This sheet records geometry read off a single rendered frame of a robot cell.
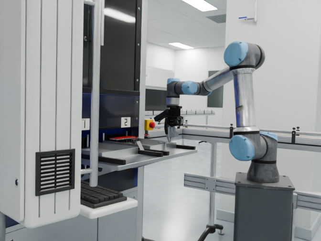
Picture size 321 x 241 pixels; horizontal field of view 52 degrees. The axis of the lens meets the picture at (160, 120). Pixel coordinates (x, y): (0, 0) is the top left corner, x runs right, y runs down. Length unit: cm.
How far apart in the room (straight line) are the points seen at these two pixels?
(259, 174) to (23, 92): 111
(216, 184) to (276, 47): 134
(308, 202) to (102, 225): 142
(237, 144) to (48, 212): 86
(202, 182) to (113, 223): 102
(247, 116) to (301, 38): 174
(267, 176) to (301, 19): 186
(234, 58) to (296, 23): 172
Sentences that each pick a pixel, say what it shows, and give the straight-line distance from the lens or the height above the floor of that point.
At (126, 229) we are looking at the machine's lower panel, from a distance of 217.
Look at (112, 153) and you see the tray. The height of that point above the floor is 91.
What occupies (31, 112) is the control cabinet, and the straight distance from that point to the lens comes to 90.
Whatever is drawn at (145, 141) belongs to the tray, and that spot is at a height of 90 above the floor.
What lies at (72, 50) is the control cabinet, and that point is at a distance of 96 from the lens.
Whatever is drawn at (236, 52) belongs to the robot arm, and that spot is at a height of 137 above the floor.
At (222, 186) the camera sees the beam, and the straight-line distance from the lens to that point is 274.
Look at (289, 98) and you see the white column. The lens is 311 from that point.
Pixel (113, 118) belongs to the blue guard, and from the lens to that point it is 191.
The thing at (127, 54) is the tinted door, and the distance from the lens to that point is 203.
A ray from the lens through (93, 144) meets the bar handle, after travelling 102.
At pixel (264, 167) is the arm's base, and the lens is 161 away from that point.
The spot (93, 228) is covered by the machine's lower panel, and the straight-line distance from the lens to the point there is 193.
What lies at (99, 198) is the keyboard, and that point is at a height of 83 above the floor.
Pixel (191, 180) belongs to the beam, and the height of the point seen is 49.
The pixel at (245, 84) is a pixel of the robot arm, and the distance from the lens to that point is 151.
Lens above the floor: 114
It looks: 3 degrees down
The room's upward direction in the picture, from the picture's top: 2 degrees clockwise
